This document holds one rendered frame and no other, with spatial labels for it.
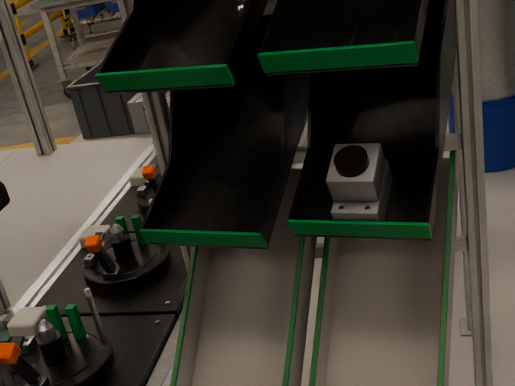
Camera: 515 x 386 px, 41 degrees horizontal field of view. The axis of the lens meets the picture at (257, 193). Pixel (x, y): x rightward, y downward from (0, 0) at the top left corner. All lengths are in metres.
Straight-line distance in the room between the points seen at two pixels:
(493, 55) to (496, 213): 0.31
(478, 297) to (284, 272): 0.22
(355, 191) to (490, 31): 0.84
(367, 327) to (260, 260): 0.14
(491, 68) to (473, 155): 0.71
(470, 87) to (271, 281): 0.30
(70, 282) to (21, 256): 0.41
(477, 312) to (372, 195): 0.26
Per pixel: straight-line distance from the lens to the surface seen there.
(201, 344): 0.80
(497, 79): 1.45
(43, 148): 2.12
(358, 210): 0.62
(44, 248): 1.55
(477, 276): 0.80
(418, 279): 0.76
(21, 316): 1.07
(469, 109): 0.72
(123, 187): 1.48
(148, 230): 0.69
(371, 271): 0.77
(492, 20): 1.41
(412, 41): 0.55
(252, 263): 0.79
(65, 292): 1.13
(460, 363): 1.01
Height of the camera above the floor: 1.51
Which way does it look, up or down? 25 degrees down
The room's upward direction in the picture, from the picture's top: 11 degrees counter-clockwise
